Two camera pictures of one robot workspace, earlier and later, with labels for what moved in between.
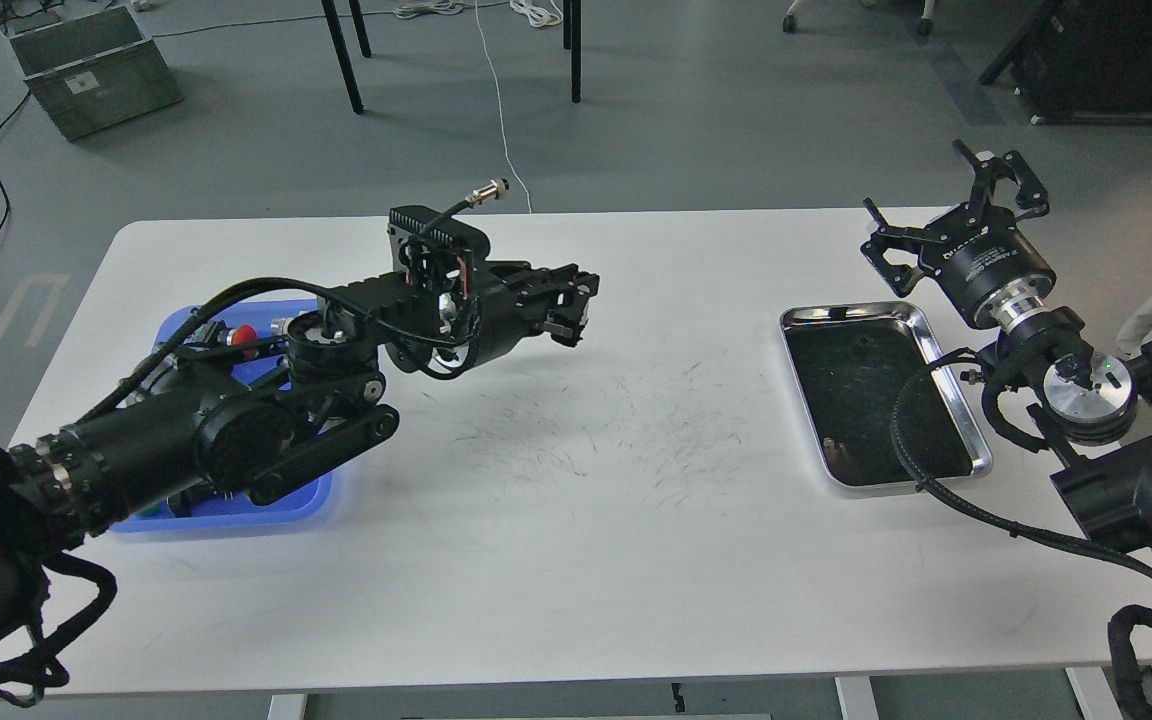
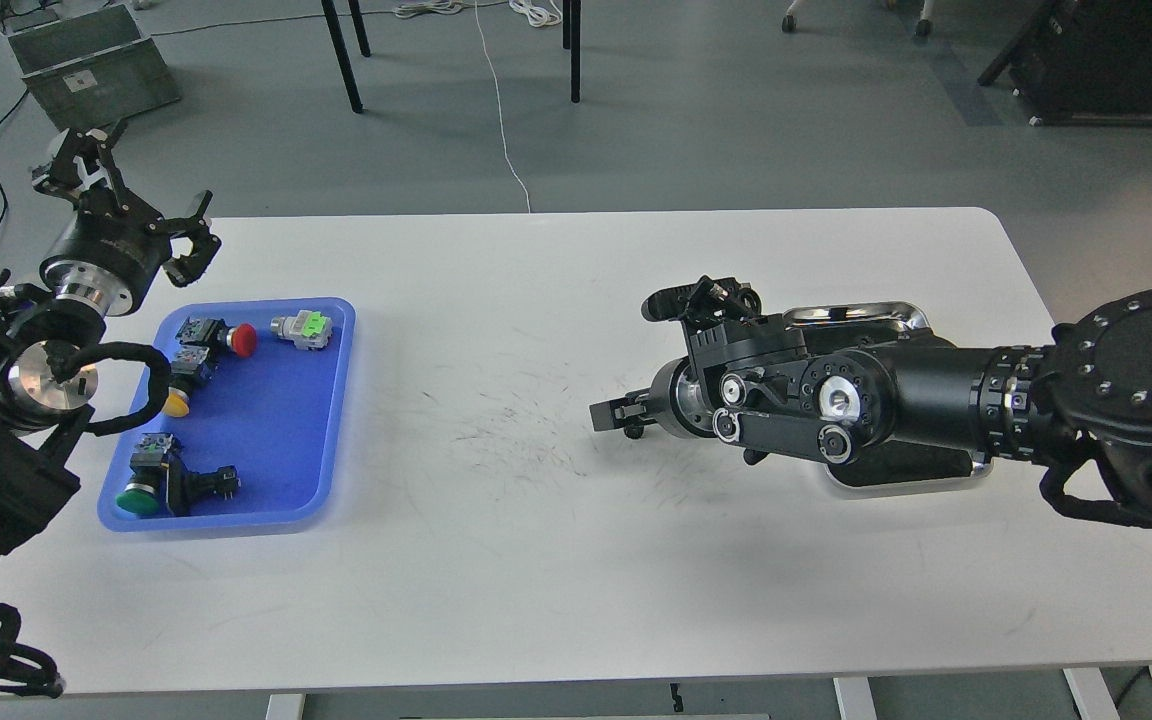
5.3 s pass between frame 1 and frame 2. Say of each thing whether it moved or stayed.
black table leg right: stayed
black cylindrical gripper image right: moved
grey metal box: stayed
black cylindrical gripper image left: moved
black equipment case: stayed
